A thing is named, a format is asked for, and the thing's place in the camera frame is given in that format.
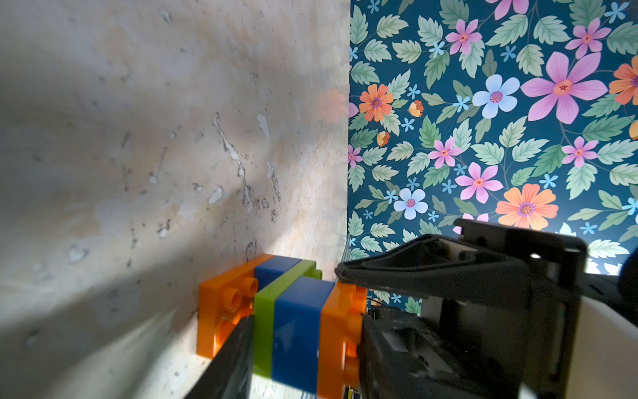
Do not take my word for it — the green lego brick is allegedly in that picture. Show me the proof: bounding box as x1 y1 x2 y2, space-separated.
254 259 322 378

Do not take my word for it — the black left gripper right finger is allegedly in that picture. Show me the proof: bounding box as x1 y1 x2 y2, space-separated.
357 314 498 398

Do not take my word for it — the orange lego brick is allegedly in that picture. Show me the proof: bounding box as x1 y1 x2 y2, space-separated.
196 254 273 359
317 282 367 398

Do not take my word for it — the small blue lego brick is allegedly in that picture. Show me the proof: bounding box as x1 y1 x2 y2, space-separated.
271 277 334 394
254 256 302 290

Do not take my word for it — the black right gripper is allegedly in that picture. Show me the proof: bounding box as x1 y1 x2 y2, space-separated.
335 219 587 398

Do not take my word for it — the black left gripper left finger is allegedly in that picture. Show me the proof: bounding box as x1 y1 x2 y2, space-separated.
184 316 254 399

